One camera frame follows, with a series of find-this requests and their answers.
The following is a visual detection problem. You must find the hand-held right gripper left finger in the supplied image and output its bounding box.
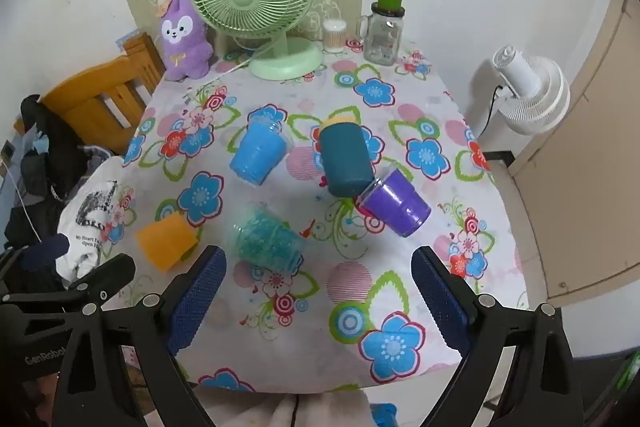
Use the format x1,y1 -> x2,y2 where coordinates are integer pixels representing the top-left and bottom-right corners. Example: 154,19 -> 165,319
52,245 -> 228,427

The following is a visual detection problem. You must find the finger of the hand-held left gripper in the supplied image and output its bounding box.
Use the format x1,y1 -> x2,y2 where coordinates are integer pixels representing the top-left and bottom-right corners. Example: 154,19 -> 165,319
67,253 -> 137,308

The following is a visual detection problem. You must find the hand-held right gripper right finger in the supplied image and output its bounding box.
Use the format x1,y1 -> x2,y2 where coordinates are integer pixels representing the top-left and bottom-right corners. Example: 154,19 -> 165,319
411,245 -> 586,427

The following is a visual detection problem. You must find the orange cup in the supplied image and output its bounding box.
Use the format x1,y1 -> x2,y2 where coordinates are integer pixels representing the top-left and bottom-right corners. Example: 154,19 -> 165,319
134,212 -> 199,272

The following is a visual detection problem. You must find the teal glitter cup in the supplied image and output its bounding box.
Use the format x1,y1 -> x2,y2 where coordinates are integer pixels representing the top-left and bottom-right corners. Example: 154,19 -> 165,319
230,209 -> 305,271

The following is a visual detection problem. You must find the purple cup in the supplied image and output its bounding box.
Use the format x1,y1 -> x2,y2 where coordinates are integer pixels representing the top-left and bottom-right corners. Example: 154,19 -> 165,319
354,169 -> 432,239

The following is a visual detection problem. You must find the light blue cup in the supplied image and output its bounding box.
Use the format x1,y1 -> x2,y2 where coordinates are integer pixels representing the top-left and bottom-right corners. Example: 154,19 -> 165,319
229,119 -> 294,186

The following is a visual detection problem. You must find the dark teal cup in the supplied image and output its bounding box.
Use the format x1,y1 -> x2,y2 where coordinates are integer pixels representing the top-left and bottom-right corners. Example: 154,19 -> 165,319
318,122 -> 376,199

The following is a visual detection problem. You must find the white printed shirt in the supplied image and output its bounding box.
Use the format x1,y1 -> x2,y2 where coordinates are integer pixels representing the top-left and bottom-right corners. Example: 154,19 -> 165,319
55,178 -> 127,281

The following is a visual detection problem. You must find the floral tablecloth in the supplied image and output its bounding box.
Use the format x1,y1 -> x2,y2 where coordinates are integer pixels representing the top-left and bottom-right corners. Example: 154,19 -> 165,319
122,38 -> 531,395

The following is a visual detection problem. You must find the blue cloth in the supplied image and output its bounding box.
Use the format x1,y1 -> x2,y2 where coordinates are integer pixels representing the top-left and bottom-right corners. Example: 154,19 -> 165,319
370,402 -> 399,427

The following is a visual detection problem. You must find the pile of dark clothes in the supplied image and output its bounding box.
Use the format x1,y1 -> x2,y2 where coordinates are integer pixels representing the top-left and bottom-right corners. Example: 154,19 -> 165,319
4,94 -> 103,260

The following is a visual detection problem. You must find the white cloth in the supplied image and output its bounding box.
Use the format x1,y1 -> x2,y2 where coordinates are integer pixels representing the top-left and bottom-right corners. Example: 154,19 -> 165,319
197,388 -> 372,427

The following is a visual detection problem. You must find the wooden chair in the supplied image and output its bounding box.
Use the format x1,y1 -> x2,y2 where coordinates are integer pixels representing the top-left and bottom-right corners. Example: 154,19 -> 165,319
39,32 -> 167,156

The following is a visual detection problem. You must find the beige door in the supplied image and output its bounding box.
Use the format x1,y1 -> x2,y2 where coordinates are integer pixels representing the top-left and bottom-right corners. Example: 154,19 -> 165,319
509,0 -> 640,308

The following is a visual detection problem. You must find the white standing fan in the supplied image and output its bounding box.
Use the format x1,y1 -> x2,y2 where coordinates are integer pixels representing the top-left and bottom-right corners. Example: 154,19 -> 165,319
482,45 -> 571,136

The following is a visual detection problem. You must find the purple plush toy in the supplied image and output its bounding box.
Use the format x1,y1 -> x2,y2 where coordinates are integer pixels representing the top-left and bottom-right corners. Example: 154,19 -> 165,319
159,0 -> 215,82

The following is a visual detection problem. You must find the glass jar with green lid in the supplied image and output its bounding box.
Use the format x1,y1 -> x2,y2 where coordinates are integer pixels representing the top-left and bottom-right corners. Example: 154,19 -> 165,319
357,0 -> 406,67

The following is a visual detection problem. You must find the clear cotton swab container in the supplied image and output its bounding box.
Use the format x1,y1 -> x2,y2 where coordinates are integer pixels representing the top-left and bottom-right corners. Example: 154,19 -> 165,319
322,19 -> 349,54

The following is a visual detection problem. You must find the black fan cable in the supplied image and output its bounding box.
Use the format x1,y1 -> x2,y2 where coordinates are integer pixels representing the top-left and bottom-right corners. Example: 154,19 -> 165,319
479,84 -> 504,144

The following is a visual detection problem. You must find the white fan cable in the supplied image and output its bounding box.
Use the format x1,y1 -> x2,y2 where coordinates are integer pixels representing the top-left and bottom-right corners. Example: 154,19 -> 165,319
214,51 -> 267,81

